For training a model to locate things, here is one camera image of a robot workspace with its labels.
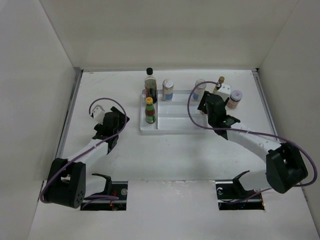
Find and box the dark soy sauce bottle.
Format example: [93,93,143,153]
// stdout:
[144,67,158,104]

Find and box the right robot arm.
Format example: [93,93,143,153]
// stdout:
[198,91,308,198]

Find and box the white divided organizer tray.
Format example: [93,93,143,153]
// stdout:
[139,90,208,136]

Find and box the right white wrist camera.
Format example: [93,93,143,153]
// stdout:
[216,83,232,102]

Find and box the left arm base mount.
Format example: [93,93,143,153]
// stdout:
[80,173,128,212]

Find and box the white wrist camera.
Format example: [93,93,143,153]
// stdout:
[90,104,106,124]
[216,83,232,102]

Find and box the small yellow oil bottle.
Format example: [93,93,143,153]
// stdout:
[212,76,225,94]

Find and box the orange spice jar back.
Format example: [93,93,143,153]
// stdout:
[226,90,243,109]

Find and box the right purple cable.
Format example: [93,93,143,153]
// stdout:
[187,80,318,205]

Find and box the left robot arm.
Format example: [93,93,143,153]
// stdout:
[40,106,130,209]

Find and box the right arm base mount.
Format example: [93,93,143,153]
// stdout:
[215,171,265,211]

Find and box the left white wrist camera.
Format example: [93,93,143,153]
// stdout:
[90,104,106,124]

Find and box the white granule jar blue label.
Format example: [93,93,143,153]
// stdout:
[162,79,174,102]

